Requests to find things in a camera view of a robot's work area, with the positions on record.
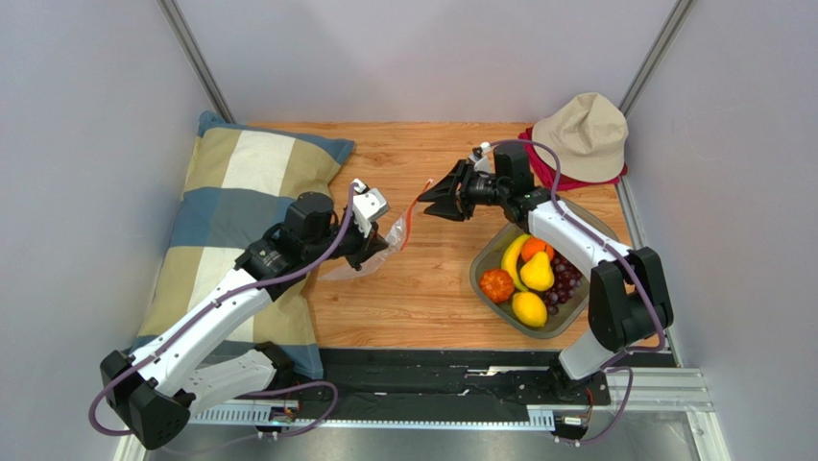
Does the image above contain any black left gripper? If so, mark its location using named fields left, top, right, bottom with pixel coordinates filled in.
left=304, top=208, right=389, bottom=272

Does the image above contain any clear orange zip top bag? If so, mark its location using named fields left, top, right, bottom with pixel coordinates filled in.
left=317, top=178, right=439, bottom=282

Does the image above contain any orange tangerine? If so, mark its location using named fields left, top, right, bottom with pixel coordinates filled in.
left=520, top=236, right=555, bottom=262

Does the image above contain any orange mini pumpkin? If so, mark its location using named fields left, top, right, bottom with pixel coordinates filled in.
left=478, top=269, right=516, bottom=304

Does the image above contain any yellow pear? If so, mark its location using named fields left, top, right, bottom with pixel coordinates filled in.
left=519, top=252, right=555, bottom=292

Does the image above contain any yellow lemon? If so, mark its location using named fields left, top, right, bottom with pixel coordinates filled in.
left=512, top=292, right=548, bottom=328

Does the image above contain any purple grape bunch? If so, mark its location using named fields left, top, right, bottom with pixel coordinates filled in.
left=541, top=253, right=583, bottom=316

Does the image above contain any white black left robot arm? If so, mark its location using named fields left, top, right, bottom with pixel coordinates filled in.
left=87, top=182, right=390, bottom=450

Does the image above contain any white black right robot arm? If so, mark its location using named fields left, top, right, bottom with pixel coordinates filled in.
left=419, top=139, right=674, bottom=381

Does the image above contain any grey plastic fruit tray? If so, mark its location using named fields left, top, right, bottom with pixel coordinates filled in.
left=469, top=224, right=589, bottom=340

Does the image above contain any yellow banana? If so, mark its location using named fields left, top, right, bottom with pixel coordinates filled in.
left=500, top=234, right=531, bottom=292

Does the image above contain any red cloth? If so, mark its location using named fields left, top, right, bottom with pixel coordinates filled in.
left=523, top=144, right=628, bottom=191

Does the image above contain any checked blue beige pillow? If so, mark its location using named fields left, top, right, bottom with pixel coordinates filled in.
left=132, top=111, right=355, bottom=349

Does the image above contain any beige bucket hat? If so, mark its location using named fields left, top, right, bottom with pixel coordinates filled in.
left=531, top=92, right=629, bottom=183

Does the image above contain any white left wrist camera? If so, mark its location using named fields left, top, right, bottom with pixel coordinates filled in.
left=351, top=178, right=390, bottom=236

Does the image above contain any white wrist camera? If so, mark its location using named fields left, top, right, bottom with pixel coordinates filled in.
left=351, top=178, right=390, bottom=236
left=469, top=142, right=492, bottom=175

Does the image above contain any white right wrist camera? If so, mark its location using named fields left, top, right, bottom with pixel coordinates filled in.
left=469, top=142, right=492, bottom=175

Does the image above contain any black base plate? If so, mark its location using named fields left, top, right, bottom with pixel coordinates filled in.
left=230, top=347, right=612, bottom=424

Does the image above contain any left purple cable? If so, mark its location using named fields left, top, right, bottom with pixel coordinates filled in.
left=87, top=182, right=363, bottom=440

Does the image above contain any aluminium front rail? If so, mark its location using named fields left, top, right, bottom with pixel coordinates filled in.
left=114, top=364, right=733, bottom=461

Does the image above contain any right aluminium corner post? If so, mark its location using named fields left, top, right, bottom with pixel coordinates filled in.
left=619, top=0, right=697, bottom=118

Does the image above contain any aluminium corner post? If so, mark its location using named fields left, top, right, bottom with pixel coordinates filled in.
left=156, top=0, right=235, bottom=123
left=619, top=0, right=697, bottom=118

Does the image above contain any left aluminium corner post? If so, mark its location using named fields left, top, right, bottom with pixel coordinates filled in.
left=156, top=0, right=235, bottom=123

